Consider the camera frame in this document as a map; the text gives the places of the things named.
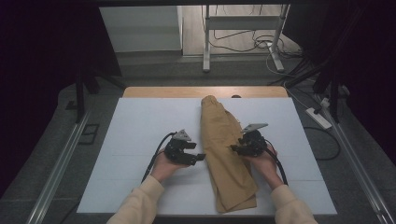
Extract silver metal rail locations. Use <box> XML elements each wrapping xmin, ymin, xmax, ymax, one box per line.
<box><xmin>320</xmin><ymin>105</ymin><xmax>396</xmax><ymax>224</ymax></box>
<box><xmin>26</xmin><ymin>111</ymin><xmax>92</xmax><ymax>224</ymax></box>

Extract black metal stand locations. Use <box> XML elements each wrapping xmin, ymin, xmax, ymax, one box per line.
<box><xmin>74</xmin><ymin>60</ymin><xmax>126</xmax><ymax>124</ymax></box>
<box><xmin>283</xmin><ymin>46</ymin><xmax>354</xmax><ymax>123</ymax></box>

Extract white power strip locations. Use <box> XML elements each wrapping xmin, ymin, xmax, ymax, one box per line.
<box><xmin>305</xmin><ymin>106</ymin><xmax>333</xmax><ymax>131</ymax></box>

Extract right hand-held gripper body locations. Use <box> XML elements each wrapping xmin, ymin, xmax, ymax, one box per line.
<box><xmin>240</xmin><ymin>122</ymin><xmax>270</xmax><ymax>158</ymax></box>

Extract person's right hand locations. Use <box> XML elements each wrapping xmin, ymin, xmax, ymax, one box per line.
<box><xmin>245</xmin><ymin>144</ymin><xmax>285</xmax><ymax>190</ymax></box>

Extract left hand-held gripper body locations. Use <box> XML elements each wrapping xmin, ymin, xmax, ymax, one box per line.
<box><xmin>163</xmin><ymin>129</ymin><xmax>192</xmax><ymax>165</ymax></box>

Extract tan pants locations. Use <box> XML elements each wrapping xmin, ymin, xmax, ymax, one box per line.
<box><xmin>200</xmin><ymin>94</ymin><xmax>260</xmax><ymax>214</ymax></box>

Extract dark floor plate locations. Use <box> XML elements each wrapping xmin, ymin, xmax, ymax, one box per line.
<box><xmin>78</xmin><ymin>123</ymin><xmax>101</xmax><ymax>146</ymax></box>

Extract tangle of black floor cables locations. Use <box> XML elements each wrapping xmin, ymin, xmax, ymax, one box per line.
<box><xmin>207</xmin><ymin>28</ymin><xmax>304</xmax><ymax>60</ymax></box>

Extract person's left hand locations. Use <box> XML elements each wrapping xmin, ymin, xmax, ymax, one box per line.
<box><xmin>149</xmin><ymin>148</ymin><xmax>190</xmax><ymax>184</ymax></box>

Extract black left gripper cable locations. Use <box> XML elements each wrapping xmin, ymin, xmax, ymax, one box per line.
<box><xmin>141</xmin><ymin>132</ymin><xmax>177</xmax><ymax>184</ymax></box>

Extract white floor cable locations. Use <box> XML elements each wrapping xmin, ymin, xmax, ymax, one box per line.
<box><xmin>265</xmin><ymin>46</ymin><xmax>312</xmax><ymax>110</ymax></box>

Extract white metal stand frame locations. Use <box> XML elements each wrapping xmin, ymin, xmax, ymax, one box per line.
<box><xmin>202</xmin><ymin>4</ymin><xmax>291</xmax><ymax>74</ymax></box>

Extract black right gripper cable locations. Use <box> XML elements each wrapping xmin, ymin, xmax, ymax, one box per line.
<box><xmin>264</xmin><ymin>139</ymin><xmax>290</xmax><ymax>187</ymax></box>

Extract black power strip cable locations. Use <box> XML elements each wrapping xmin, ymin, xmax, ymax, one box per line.
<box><xmin>303</xmin><ymin>125</ymin><xmax>342</xmax><ymax>161</ymax></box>

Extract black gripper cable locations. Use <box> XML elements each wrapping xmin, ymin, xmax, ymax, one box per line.
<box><xmin>141</xmin><ymin>132</ymin><xmax>177</xmax><ymax>184</ymax></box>
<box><xmin>264</xmin><ymin>139</ymin><xmax>290</xmax><ymax>187</ymax></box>

